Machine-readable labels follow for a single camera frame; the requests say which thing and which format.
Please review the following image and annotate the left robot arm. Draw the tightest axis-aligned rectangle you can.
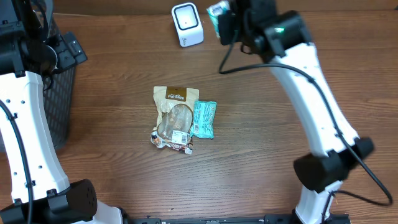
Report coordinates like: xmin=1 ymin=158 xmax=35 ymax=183
xmin=1 ymin=1 xmax=131 ymax=224

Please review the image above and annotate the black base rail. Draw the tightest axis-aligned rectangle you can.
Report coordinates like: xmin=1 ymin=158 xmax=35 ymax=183
xmin=130 ymin=214 xmax=351 ymax=224

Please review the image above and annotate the teal tissue pack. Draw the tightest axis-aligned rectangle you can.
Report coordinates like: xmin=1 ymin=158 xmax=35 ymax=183
xmin=206 ymin=0 xmax=230 ymax=38

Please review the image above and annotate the white barcode scanner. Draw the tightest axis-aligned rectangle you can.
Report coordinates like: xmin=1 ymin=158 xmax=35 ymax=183
xmin=171 ymin=2 xmax=204 ymax=47

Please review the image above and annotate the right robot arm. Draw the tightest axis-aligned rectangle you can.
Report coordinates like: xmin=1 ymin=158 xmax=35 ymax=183
xmin=210 ymin=1 xmax=374 ymax=223

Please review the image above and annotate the teal white snack packet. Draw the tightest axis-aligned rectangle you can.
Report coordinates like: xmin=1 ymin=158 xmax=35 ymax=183
xmin=190 ymin=100 xmax=217 ymax=139

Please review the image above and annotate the brown snack packet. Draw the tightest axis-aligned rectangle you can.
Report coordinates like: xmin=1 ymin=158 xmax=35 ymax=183
xmin=150 ymin=86 xmax=200 ymax=155

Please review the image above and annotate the grey plastic mesh basket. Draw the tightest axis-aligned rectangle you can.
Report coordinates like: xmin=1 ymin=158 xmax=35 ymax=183
xmin=43 ymin=68 xmax=75 ymax=150

